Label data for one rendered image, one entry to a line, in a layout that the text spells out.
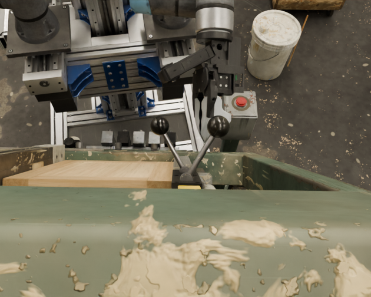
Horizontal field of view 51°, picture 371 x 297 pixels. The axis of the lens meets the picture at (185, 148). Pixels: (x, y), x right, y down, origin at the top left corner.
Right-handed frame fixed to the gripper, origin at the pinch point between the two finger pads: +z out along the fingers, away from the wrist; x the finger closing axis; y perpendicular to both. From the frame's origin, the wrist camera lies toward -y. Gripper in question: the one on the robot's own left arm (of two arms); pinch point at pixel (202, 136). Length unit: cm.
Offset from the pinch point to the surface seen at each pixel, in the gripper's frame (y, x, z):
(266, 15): 105, 142, -74
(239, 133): 43, 61, 0
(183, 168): -3.9, -0.1, 6.5
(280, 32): 109, 132, -61
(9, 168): -36.4, 26.9, 8.6
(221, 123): -2.7, -13.8, -2.4
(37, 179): -30.5, 20.0, 10.3
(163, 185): -4.6, 10.3, 11.3
